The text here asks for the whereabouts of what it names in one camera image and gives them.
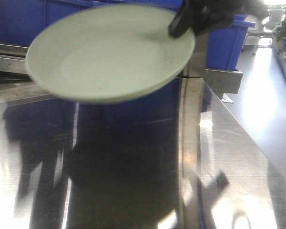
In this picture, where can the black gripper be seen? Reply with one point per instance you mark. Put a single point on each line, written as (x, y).
(212, 14)

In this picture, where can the green round plate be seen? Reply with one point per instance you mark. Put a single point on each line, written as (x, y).
(108, 54)

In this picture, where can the stainless steel shelf rack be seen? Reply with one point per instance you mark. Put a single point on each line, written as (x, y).
(220, 80)

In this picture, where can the blue plastic bin right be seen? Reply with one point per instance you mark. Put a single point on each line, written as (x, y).
(224, 45)

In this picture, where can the blue plastic bin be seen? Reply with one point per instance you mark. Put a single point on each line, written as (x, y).
(22, 20)
(224, 45)

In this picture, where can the potted green plant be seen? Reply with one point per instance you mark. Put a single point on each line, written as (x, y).
(283, 26)

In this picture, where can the blue plastic bin left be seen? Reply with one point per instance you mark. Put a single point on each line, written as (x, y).
(22, 20)

